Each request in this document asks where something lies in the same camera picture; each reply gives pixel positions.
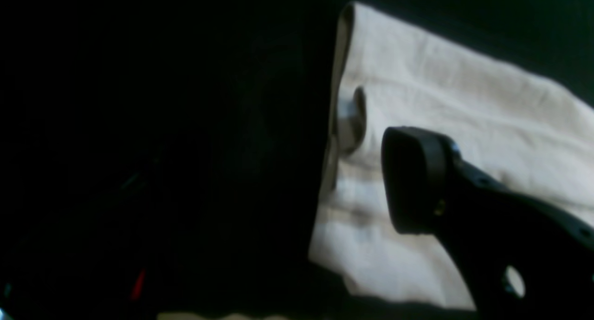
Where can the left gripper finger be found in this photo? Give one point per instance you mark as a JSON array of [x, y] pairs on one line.
[[520, 257]]

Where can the cream white T-shirt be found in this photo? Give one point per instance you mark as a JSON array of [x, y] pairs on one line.
[[525, 131]]

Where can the black table cloth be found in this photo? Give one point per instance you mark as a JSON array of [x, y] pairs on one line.
[[165, 155]]

